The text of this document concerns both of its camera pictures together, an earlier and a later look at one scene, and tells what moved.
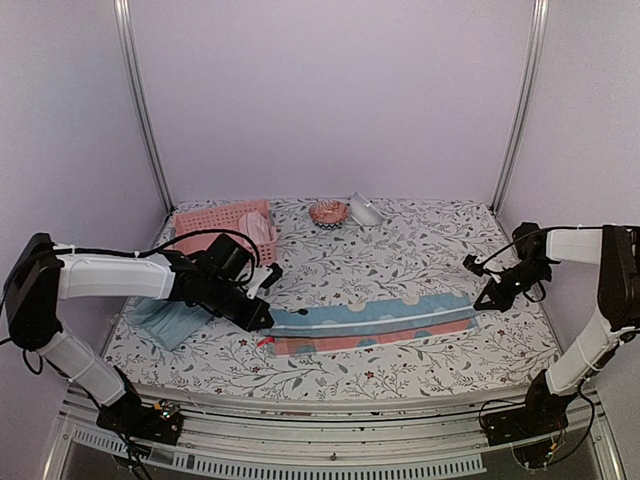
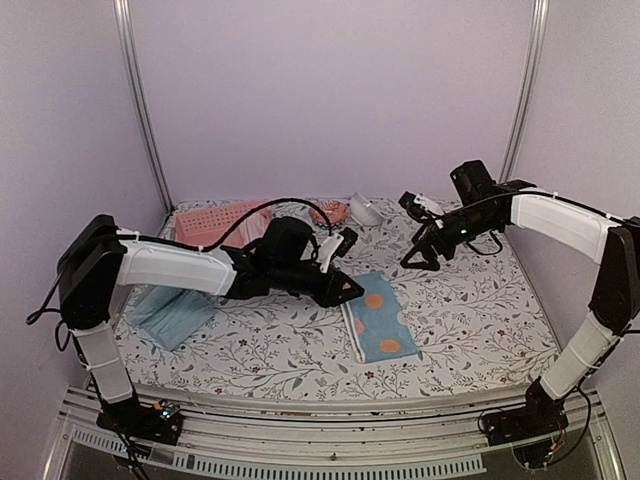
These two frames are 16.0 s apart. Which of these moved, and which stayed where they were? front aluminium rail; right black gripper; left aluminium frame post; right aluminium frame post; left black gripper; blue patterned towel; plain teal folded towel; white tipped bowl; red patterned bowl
Moved: blue patterned towel; right black gripper; left black gripper
Stayed: left aluminium frame post; right aluminium frame post; red patterned bowl; white tipped bowl; plain teal folded towel; front aluminium rail
